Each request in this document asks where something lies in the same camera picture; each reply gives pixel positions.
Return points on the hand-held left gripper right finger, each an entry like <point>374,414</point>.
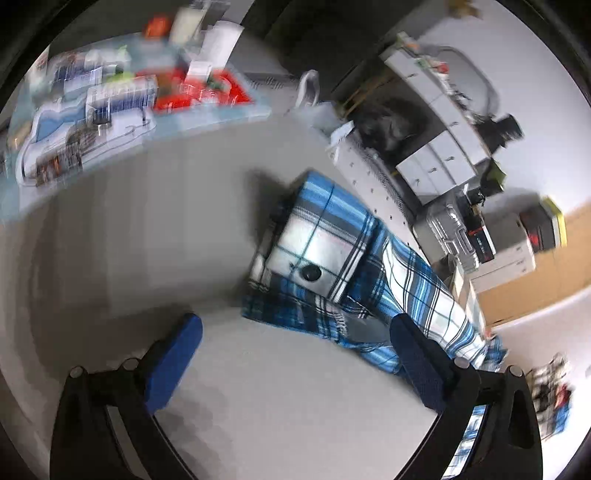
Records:
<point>418,364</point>

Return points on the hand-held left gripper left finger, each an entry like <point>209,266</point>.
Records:
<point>173,364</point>

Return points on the blue plaid flannel clothes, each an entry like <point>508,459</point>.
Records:
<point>332,217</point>

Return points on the cluttered rack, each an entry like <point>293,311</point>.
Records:
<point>549,392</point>

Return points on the silver suitcase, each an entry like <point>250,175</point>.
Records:
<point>441,230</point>

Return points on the tall white cabinet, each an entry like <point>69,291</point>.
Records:
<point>508,258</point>

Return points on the black device with red trim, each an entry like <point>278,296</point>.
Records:
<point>478,237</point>

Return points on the wooden door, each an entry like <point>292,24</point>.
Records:
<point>545,281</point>

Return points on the black and red box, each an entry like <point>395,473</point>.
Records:
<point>538,226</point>

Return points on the dark cloth pile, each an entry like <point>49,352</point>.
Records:
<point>388,127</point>

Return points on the black desk item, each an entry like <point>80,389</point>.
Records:
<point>503,129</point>

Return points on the white drawer cabinet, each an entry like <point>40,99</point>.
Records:
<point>443,115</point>

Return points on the cluttered light blue table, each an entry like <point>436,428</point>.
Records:
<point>221,117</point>

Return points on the red tray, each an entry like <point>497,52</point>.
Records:
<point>221,94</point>

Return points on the arched mirror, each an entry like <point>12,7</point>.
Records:
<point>466,78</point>

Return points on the white perforated bed frame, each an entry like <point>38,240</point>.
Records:
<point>364,175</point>

